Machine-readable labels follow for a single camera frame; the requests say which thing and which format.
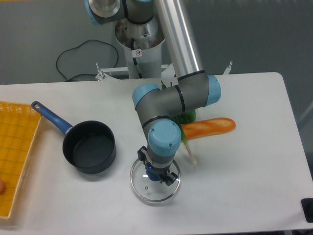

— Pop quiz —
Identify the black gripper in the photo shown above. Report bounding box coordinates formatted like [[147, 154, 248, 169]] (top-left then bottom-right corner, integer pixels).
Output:
[[137, 146, 178, 186]]

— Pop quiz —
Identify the glass lid blue knob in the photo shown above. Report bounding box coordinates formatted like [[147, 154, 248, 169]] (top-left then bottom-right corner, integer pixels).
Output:
[[130, 160, 181, 203]]

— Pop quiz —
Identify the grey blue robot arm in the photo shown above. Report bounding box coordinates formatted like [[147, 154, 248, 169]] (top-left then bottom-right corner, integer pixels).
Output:
[[85, 0, 221, 185]]

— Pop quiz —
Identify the green spring onion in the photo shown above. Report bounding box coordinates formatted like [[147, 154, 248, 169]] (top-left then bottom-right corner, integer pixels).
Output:
[[160, 80, 198, 170]]

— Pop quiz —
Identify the baguette bread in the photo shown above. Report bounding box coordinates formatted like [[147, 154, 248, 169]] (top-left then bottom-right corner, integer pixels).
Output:
[[182, 117, 236, 140]]

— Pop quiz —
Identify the green bell pepper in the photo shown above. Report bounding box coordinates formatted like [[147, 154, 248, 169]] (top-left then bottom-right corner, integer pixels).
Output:
[[173, 110, 196, 124]]

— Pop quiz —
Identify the black device at table edge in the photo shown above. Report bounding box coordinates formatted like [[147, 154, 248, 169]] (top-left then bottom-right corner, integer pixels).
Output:
[[301, 198, 313, 223]]

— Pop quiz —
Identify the yellow woven basket tray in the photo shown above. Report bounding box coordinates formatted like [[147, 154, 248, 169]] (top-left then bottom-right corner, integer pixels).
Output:
[[0, 101, 41, 219]]

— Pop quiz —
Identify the dark saucepan blue handle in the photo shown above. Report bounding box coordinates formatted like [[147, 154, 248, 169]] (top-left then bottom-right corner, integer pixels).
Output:
[[31, 101, 116, 174]]

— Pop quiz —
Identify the white table clamp bracket right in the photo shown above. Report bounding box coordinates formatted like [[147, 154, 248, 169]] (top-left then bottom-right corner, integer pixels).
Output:
[[223, 61, 233, 75]]

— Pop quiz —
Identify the black cable on floor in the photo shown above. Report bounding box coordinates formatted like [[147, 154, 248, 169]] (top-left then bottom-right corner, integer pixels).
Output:
[[56, 39, 119, 82]]

